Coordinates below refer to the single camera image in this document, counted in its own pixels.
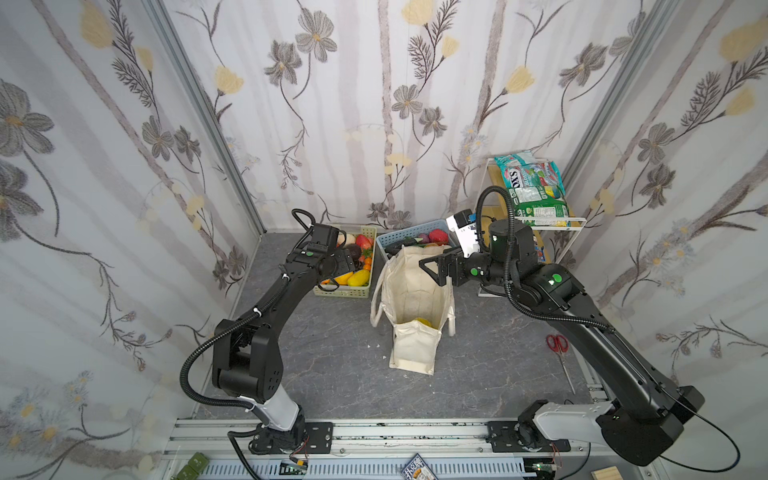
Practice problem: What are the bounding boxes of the cream floral tote bag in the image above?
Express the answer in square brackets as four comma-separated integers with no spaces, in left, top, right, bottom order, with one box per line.
[370,246,456,375]

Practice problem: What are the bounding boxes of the yellow lemon toy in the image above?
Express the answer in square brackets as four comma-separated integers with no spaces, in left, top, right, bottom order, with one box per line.
[415,317,432,328]

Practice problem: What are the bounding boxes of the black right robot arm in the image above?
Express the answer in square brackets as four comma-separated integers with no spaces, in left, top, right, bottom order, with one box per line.
[419,186,704,466]

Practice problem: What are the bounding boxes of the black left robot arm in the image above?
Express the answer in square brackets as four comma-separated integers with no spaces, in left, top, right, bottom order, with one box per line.
[179,208,355,454]

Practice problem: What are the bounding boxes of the green skittles candy bag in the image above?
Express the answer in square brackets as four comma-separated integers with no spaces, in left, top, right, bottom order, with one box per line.
[494,150,570,227]

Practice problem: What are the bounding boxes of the orange fruit toy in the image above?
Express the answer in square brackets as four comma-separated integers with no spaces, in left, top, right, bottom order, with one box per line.
[334,272,354,286]

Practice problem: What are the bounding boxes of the dark avocado toy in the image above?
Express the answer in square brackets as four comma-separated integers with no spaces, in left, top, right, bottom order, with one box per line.
[344,244,362,261]

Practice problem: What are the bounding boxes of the yellow mango toy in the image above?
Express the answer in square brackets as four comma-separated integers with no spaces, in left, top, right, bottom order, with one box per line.
[347,269,371,287]

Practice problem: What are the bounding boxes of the green plastic fruit basket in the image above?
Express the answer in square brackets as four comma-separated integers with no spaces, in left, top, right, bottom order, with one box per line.
[313,225,378,299]

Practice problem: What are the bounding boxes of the red pepper toy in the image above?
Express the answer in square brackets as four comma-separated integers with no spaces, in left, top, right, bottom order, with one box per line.
[428,229,450,245]

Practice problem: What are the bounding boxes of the blue plastic vegetable basket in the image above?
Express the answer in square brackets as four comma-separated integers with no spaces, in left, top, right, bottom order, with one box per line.
[376,219,459,258]

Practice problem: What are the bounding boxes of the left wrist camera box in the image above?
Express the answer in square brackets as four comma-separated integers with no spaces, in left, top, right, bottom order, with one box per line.
[303,223,340,255]

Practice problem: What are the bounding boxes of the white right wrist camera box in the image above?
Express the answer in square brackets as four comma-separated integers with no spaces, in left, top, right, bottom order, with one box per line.
[446,209,480,258]

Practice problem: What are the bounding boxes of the white wire wooden shelf rack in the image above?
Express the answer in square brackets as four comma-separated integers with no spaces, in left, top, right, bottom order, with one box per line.
[466,157,588,298]

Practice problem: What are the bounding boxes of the red handled scissors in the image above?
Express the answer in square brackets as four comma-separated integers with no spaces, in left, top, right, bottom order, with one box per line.
[546,334,576,394]

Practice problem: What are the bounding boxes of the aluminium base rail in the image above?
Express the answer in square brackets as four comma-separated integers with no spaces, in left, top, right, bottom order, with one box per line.
[158,416,661,480]

